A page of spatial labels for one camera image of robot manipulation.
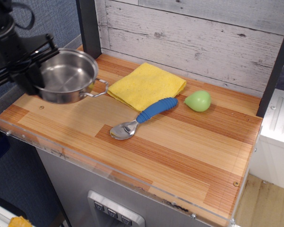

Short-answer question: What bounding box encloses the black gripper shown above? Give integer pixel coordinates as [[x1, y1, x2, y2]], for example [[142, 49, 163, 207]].
[[0, 33, 58, 95]]

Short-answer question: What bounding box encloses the metal pot with handles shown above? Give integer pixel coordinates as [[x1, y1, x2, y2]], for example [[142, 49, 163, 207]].
[[35, 48, 108, 104]]

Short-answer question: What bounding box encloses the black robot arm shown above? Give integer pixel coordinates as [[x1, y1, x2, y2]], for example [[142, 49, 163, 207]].
[[0, 0, 59, 95]]

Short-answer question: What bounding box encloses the clear acrylic table guard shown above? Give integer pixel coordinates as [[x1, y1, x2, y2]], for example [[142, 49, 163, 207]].
[[0, 34, 263, 227]]

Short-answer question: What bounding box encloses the yellow folded cloth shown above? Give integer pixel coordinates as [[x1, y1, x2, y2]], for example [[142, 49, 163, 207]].
[[107, 63, 186, 112]]

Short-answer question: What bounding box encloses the yellow object bottom left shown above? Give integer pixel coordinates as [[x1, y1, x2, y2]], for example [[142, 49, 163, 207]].
[[8, 216, 33, 227]]

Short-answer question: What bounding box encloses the silver button control panel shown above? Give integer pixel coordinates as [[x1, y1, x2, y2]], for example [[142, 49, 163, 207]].
[[87, 190, 145, 227]]

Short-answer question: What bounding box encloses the green plastic pear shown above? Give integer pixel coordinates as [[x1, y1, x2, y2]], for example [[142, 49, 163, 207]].
[[184, 90, 211, 112]]

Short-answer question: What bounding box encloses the black vertical post left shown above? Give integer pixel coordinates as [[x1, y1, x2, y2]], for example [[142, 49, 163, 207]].
[[76, 0, 102, 59]]

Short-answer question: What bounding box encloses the black vertical post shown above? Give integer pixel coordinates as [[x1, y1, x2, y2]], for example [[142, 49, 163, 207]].
[[257, 38, 284, 117], [76, 0, 102, 59]]

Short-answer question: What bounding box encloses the blue handled metal spoon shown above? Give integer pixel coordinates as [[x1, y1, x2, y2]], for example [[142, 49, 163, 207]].
[[109, 97, 178, 140]]

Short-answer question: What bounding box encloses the black vertical post right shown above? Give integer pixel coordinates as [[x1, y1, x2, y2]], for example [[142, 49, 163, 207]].
[[257, 38, 284, 117]]

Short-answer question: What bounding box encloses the white aluminium rail block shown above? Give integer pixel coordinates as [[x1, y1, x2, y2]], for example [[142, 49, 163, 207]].
[[261, 89, 284, 142]]

